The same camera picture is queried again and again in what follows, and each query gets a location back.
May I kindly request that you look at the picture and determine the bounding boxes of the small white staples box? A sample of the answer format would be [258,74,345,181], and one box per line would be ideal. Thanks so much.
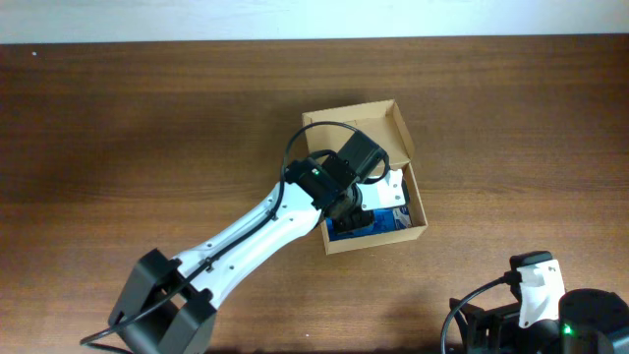
[391,206,413,230]

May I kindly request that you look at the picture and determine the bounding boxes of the cardboard box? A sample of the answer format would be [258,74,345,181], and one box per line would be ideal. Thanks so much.
[302,99,428,255]

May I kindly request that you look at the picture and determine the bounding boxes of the blue plastic battery holder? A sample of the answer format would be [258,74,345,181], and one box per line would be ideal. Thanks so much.
[325,209,397,241]

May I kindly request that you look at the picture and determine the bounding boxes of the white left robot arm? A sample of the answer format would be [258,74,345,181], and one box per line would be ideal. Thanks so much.
[103,130,406,353]

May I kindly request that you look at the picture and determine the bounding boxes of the black right camera cable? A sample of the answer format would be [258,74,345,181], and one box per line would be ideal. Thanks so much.
[439,269,522,354]

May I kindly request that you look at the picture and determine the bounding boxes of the black camera cable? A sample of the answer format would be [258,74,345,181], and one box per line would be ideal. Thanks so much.
[80,121,392,354]
[439,269,522,354]

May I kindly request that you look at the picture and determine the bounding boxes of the black left camera cable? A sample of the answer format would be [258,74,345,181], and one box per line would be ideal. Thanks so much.
[80,121,392,354]

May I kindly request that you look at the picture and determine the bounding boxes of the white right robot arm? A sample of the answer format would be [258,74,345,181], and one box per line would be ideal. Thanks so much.
[439,251,628,354]

